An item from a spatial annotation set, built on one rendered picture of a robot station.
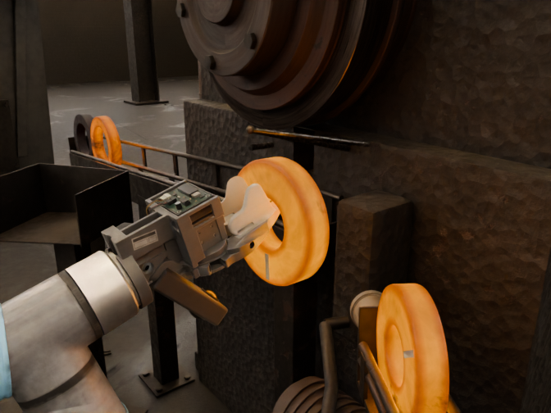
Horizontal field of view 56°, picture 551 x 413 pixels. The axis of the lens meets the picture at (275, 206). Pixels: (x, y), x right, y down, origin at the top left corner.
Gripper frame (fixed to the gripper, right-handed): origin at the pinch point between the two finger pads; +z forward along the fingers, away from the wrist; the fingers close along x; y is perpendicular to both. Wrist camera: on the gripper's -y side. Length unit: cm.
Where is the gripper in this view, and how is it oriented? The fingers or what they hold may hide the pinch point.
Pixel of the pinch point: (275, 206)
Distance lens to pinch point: 63.2
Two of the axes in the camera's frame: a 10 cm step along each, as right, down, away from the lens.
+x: -6.2, -2.8, 7.3
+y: -2.1, -8.4, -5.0
